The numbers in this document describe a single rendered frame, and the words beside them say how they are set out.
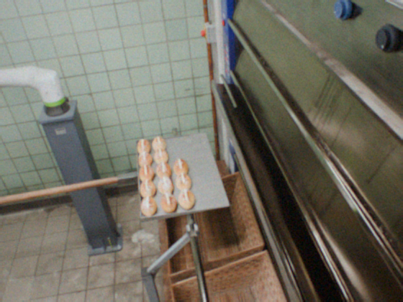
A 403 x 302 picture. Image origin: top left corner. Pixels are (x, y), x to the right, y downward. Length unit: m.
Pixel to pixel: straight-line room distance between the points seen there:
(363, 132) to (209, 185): 0.94
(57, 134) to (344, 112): 1.84
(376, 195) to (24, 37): 2.48
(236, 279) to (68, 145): 1.28
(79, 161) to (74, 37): 0.85
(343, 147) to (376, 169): 0.12
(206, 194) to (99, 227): 1.44
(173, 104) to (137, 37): 0.59
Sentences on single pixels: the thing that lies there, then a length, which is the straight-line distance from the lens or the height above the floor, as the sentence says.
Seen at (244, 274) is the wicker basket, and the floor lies 0.71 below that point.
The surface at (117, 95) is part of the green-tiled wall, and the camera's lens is 2.95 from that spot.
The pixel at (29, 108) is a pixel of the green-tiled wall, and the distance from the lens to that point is 3.09.
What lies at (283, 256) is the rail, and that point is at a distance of 1.07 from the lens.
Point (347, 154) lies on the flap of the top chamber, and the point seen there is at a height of 1.77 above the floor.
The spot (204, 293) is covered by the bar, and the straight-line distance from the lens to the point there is 1.32.
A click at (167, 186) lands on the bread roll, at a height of 1.22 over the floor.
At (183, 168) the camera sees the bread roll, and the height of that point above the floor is 1.22.
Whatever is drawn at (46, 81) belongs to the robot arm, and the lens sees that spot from 2.29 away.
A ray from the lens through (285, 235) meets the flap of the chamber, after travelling 1.15.
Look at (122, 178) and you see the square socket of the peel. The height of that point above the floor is 1.21.
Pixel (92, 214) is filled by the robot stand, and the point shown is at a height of 0.39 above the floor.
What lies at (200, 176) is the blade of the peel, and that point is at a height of 1.18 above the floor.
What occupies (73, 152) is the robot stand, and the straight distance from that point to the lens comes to 2.49.
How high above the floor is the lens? 2.29
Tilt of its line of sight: 37 degrees down
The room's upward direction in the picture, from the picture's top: 6 degrees counter-clockwise
